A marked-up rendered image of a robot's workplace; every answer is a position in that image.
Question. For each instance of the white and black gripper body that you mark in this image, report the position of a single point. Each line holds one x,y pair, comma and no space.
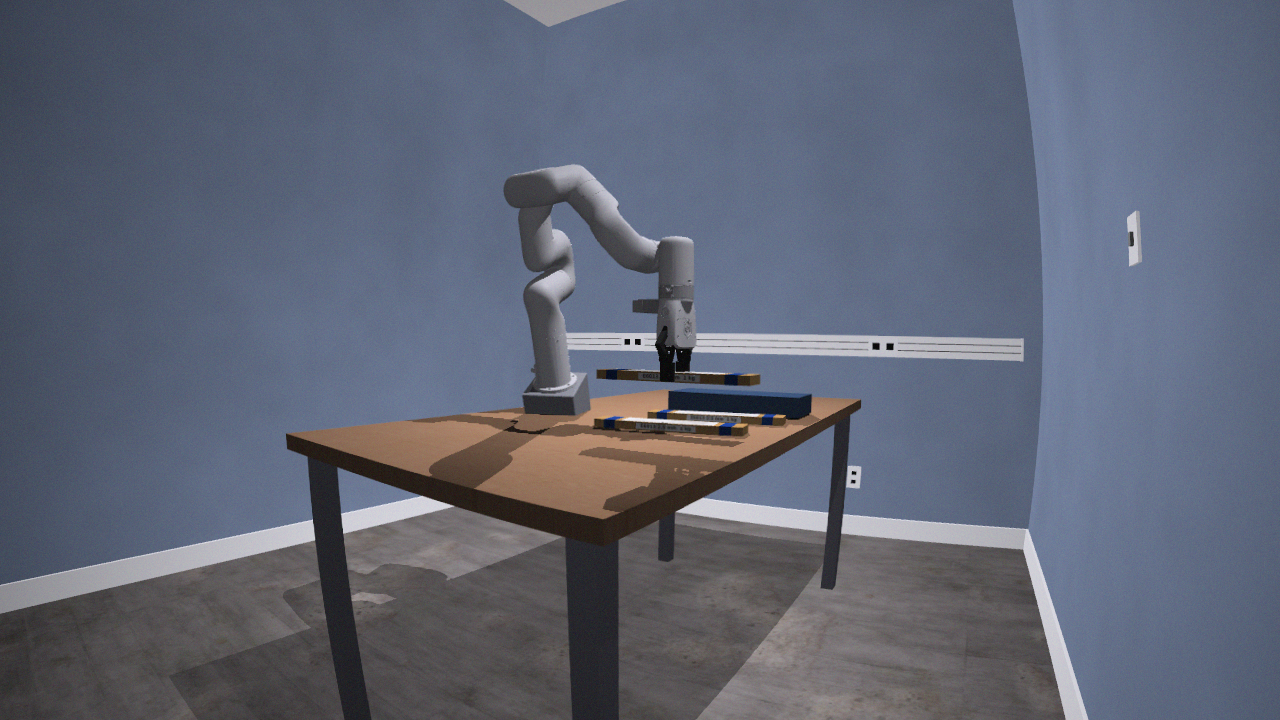
678,314

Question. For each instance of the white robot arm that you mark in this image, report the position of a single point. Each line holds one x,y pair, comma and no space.
541,249

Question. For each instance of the tan cardboard pack with white label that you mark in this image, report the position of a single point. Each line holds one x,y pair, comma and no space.
675,426
735,379

